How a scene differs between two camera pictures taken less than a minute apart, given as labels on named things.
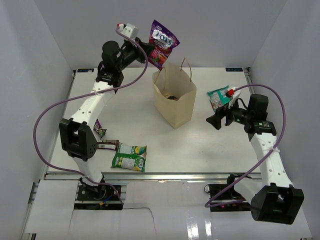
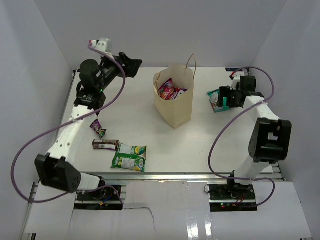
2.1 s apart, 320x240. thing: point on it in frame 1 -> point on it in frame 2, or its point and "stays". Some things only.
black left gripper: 140,54 -> 132,66
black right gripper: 215,120 -> 224,91
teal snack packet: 218,98 stays
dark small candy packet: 98,129 stays
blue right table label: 234,69 stays
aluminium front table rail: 50,177 stays
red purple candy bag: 164,41 -> 167,91
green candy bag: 130,157 stays
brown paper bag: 174,93 stays
